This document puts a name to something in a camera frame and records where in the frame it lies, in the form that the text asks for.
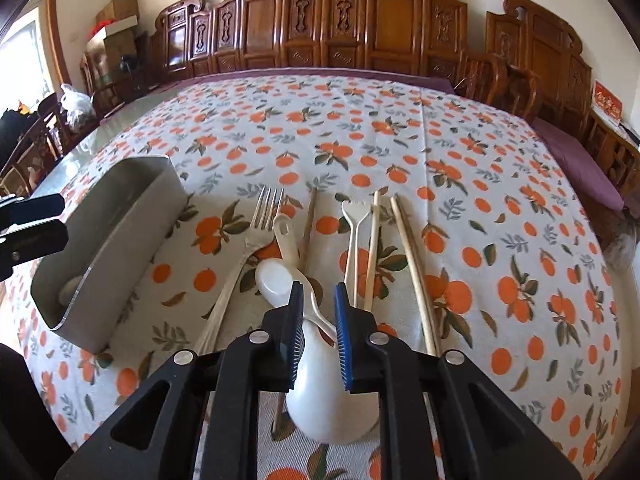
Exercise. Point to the white cardboard box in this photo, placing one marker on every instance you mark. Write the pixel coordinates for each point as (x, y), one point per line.
(112, 27)

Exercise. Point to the large white plastic spoon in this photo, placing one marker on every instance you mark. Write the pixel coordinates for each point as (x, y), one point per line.
(330, 410)

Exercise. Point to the white plastic bag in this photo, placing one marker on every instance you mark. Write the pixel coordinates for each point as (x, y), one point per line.
(77, 105)

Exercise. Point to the dark wooden dining chair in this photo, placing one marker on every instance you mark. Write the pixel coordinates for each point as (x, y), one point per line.
(45, 135)

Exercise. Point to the open brown cardboard box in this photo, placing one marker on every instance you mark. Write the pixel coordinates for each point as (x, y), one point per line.
(117, 7)

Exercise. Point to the cream plastic fork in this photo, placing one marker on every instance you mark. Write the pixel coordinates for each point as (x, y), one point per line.
(352, 240)

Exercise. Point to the light wooden chopstick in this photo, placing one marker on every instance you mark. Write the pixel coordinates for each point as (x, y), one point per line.
(407, 260)
(414, 260)
(372, 250)

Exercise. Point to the red calendar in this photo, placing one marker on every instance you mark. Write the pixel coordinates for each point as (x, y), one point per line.
(606, 102)

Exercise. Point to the wooden armchair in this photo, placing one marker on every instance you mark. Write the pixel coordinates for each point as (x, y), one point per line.
(500, 85)

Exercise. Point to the long carved wooden bench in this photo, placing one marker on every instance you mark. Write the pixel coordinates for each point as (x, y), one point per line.
(300, 15)

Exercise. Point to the grey fuzzy bundle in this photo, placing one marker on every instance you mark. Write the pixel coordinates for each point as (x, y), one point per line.
(622, 245)

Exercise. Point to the orange fruit print tablecloth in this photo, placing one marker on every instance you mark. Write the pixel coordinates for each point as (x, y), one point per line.
(450, 210)

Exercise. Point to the long purple bench cushion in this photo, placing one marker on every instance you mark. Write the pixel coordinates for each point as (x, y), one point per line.
(310, 72)

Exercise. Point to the purple sofa cushion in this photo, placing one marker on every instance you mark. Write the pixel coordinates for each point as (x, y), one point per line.
(575, 160)

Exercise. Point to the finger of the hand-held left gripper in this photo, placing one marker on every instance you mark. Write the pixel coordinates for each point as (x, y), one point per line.
(37, 210)
(35, 245)

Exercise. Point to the carved wooden sofa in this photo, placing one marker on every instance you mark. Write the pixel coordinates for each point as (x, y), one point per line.
(545, 45)

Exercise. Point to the metal fork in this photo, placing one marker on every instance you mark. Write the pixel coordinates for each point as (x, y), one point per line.
(262, 230)

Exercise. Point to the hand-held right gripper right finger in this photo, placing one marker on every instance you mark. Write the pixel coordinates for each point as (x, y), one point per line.
(342, 330)

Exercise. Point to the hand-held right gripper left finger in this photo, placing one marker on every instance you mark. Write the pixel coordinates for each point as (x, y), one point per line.
(298, 325)

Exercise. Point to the small white plastic spoon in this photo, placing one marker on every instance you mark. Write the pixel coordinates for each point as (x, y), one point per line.
(272, 280)

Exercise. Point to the stainless steel utensil container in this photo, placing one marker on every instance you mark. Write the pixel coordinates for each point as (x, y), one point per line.
(115, 240)

